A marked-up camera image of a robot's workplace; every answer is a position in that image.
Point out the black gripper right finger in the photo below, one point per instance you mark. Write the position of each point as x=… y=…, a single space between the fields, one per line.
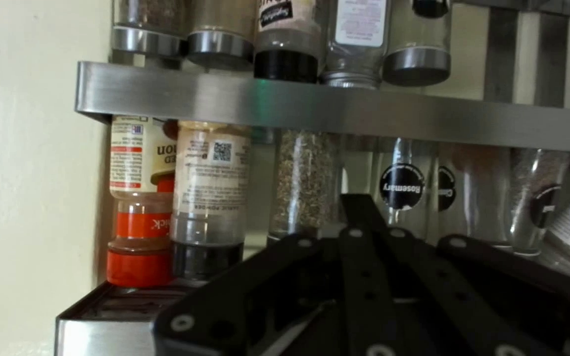
x=495 y=309

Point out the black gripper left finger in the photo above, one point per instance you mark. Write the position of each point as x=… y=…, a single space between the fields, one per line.
x=285 y=309

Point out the black-capped spice bottle QR label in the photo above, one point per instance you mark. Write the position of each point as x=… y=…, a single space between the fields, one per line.
x=206 y=198

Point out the red-capped spice bottle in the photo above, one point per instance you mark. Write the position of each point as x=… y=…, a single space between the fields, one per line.
x=138 y=230

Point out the black-capped labelled spice jar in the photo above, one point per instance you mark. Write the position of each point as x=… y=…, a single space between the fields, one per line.
x=287 y=46

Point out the glass spice jar steel lid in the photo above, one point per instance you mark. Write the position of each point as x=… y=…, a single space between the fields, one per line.
x=417 y=52
x=146 y=32
x=219 y=36

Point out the white-labelled spice jar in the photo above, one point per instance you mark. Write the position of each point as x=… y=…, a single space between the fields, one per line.
x=356 y=40

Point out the empty clear glass jar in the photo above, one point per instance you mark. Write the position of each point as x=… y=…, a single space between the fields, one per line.
x=532 y=198

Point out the glass pepper jar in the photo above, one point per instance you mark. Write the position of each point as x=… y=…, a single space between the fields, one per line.
x=303 y=184

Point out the glass jar black round label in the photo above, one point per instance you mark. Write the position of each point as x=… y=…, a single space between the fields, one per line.
x=447 y=190
x=402 y=188

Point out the steel wall spice rack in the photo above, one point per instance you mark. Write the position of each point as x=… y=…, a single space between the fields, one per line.
x=297 y=105

